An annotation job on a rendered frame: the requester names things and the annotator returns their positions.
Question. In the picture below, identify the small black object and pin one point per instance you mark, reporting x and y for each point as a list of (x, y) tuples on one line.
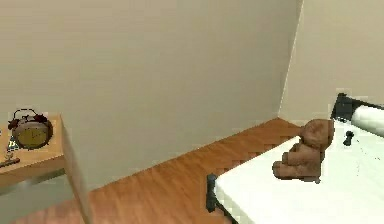
[(348, 137)]

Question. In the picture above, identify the white pillow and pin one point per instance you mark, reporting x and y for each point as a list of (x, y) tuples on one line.
[(368, 120)]

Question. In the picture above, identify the light wooden table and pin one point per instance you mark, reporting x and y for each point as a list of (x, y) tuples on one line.
[(36, 163)]

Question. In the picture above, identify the brown wooden stamp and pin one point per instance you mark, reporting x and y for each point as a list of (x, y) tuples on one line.
[(9, 162)]

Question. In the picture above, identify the small green white object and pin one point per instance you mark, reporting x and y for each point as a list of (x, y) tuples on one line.
[(12, 144)]

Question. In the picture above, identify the brown teddy bear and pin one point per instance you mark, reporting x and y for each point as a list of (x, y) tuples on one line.
[(305, 153)]

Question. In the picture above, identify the white bed black frame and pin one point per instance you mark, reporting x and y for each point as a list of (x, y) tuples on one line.
[(300, 196)]

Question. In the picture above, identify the red round alarm clock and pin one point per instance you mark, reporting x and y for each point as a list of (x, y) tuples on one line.
[(31, 131)]

